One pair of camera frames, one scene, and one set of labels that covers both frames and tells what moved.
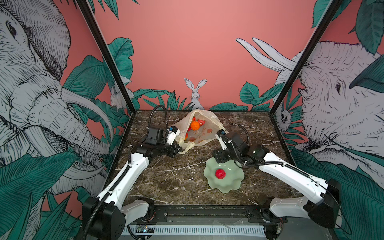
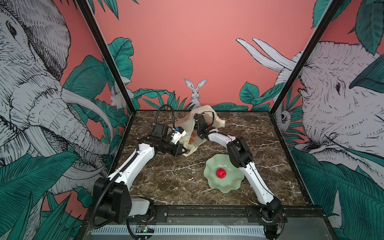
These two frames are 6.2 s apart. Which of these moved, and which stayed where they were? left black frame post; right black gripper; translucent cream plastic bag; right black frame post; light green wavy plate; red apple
Moved: right black gripper; translucent cream plastic bag
Stayed: left black frame post; light green wavy plate; right black frame post; red apple
